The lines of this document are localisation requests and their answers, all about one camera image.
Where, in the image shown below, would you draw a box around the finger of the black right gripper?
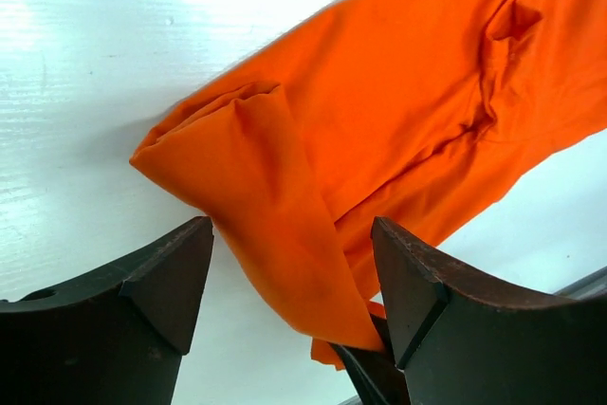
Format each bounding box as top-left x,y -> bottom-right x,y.
330,315 -> 411,405

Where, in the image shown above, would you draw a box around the aluminium mounting rail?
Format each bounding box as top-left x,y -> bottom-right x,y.
556,267 -> 607,300

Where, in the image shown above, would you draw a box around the orange t shirt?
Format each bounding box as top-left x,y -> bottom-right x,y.
130,0 -> 606,369

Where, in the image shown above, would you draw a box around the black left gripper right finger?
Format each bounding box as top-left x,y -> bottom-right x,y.
372,217 -> 606,404

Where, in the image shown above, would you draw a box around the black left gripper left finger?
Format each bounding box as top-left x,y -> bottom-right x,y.
1,216 -> 213,404

